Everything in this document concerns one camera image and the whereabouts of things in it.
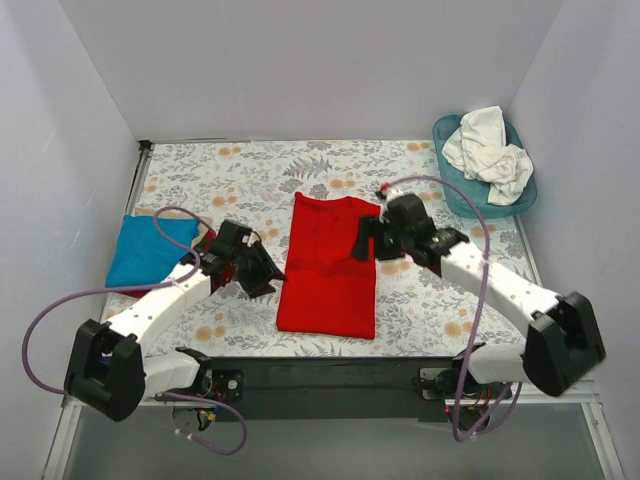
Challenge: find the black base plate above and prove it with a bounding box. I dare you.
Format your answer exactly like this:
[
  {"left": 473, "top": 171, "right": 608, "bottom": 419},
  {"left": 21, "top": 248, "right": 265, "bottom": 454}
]
[{"left": 154, "top": 355, "right": 521, "bottom": 424}]

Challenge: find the teal plastic basket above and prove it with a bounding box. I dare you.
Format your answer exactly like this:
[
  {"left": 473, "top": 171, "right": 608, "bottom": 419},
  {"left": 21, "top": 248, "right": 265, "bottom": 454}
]
[{"left": 432, "top": 114, "right": 538, "bottom": 219}]

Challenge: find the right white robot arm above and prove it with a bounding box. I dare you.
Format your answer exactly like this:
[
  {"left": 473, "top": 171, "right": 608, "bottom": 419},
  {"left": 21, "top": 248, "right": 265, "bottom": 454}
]
[{"left": 352, "top": 194, "right": 606, "bottom": 397}]

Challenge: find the aluminium frame rail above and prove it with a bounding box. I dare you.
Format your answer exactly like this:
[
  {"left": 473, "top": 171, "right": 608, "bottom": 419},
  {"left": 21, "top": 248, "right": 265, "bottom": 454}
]
[{"left": 42, "top": 363, "right": 176, "bottom": 480}]

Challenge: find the folded blue t-shirt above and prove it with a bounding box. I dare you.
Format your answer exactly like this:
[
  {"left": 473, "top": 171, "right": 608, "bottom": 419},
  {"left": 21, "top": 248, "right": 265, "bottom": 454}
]
[{"left": 105, "top": 215, "right": 186, "bottom": 288}]

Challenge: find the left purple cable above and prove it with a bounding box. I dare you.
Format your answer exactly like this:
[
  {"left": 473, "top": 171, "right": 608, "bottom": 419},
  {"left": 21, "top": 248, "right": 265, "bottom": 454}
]
[{"left": 22, "top": 205, "right": 249, "bottom": 456}]

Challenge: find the floral table mat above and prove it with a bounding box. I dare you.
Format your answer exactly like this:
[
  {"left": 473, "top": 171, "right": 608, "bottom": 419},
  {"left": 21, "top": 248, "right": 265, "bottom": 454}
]
[{"left": 129, "top": 140, "right": 538, "bottom": 357}]

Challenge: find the folded tan t-shirt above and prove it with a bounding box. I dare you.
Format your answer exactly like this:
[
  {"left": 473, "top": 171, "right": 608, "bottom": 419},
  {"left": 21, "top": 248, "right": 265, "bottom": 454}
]
[{"left": 133, "top": 207, "right": 215, "bottom": 247}]

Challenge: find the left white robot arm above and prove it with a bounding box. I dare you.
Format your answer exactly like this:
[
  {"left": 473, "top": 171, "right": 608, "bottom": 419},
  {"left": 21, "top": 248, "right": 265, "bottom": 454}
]
[{"left": 64, "top": 221, "right": 286, "bottom": 421}]

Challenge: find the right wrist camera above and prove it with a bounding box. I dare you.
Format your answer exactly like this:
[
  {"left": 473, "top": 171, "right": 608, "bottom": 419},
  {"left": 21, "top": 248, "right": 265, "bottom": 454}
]
[{"left": 376, "top": 184, "right": 404, "bottom": 203}]

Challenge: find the white crumpled t-shirt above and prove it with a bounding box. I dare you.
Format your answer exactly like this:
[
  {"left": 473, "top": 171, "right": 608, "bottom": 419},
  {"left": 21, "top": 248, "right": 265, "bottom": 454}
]
[{"left": 443, "top": 106, "right": 534, "bottom": 206}]

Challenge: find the folded dark red t-shirt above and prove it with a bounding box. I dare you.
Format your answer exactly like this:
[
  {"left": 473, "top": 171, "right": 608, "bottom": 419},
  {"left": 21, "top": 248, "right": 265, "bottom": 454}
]
[{"left": 122, "top": 232, "right": 217, "bottom": 299}]

